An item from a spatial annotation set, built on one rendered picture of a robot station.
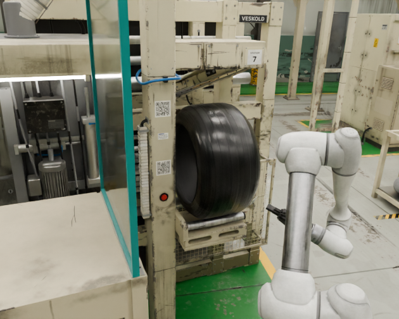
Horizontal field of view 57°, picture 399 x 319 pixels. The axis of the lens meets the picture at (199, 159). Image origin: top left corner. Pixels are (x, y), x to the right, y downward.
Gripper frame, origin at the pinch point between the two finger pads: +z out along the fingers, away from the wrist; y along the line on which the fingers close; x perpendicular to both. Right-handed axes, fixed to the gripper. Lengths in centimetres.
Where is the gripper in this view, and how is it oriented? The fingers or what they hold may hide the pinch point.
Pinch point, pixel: (273, 209)
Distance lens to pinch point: 190.7
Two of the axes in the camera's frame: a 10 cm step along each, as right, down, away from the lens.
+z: -8.6, -4.8, 1.7
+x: 4.7, -6.0, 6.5
